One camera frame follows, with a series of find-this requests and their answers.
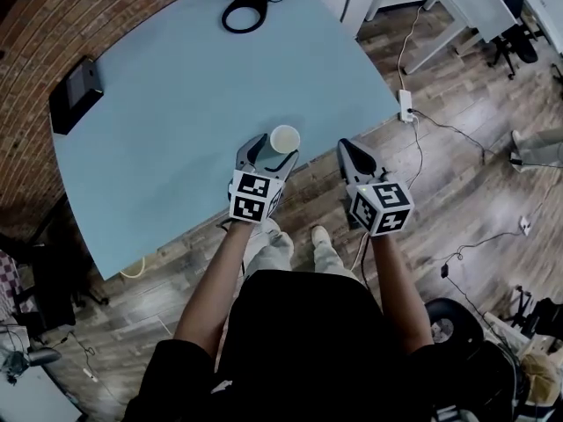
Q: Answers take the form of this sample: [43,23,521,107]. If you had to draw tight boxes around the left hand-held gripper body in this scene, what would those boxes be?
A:
[227,164,287,226]

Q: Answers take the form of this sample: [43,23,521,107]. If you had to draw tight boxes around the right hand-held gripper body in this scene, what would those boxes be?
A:
[345,168,415,237]

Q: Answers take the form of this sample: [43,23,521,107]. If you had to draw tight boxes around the white paper cup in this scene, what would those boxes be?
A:
[268,123,302,155]

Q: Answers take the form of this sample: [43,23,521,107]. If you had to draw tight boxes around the cream wastebasket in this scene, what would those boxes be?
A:
[119,256,146,280]

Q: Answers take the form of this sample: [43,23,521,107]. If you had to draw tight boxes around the person's left forearm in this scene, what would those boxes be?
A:
[173,220,257,360]

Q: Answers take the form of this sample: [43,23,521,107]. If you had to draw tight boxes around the person's right forearm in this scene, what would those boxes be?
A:
[370,234,435,356]

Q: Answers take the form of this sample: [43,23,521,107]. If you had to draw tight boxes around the person's left leg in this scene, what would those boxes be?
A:
[243,230,295,280]

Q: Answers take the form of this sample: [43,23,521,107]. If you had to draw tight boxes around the person's leg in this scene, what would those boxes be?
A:
[243,230,295,280]
[314,239,361,283]

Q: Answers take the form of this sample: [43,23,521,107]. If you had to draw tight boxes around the person's right leg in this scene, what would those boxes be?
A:
[314,239,361,283]

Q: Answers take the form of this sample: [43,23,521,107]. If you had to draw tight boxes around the light blue table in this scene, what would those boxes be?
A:
[50,0,413,281]

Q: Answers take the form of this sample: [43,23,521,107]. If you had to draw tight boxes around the black round stool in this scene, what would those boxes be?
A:
[424,296,485,362]

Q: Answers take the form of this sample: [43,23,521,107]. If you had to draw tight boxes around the person's black shirt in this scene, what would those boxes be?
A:
[122,269,441,422]

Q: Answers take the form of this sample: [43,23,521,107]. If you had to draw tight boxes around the grey T-shaped tool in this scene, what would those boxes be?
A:
[330,0,359,24]

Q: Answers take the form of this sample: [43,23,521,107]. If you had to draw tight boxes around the black box device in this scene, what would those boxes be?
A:
[48,55,106,136]

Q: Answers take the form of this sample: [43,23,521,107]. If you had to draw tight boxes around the white desk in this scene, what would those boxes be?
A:
[363,0,521,76]

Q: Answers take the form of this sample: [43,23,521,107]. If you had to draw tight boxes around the black swivel chair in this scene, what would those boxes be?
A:
[486,0,540,81]

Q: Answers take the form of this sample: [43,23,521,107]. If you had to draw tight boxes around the brown fabric bag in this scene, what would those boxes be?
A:
[518,352,562,406]

